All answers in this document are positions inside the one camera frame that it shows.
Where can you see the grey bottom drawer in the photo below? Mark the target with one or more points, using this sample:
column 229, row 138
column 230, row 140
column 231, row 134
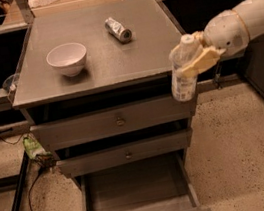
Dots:
column 154, row 184

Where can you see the white ceramic bowl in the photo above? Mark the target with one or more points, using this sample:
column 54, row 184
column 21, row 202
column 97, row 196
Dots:
column 68, row 59

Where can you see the grey top drawer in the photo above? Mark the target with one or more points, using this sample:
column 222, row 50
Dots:
column 100, row 124

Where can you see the silver crushed can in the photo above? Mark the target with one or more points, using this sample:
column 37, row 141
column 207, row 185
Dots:
column 116, row 29

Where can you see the grey drawer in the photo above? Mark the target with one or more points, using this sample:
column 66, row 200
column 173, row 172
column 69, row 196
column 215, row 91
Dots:
column 154, row 184
column 100, row 124
column 126, row 153

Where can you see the grey middle drawer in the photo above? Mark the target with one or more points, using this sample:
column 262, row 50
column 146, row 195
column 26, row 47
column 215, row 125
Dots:
column 126, row 153

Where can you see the small glass bowl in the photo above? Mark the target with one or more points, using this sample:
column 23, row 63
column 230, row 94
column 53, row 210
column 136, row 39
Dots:
column 10, row 83

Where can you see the clear plastic bottle white cap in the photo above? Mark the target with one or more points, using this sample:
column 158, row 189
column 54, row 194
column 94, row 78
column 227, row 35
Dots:
column 183, row 88

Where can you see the grey drawer cabinet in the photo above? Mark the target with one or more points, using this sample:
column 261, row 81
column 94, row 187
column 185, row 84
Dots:
column 115, row 73

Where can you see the black metal bar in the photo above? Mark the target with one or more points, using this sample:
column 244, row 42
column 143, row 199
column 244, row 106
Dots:
column 20, row 183

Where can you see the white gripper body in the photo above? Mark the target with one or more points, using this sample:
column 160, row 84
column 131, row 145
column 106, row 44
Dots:
column 226, row 33

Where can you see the green snack bag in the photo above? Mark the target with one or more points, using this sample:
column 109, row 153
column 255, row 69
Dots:
column 34, row 150

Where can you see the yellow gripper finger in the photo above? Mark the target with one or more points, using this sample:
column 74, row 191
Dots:
column 199, row 37
column 206, row 60

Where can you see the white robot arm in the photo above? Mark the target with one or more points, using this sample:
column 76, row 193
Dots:
column 252, row 14

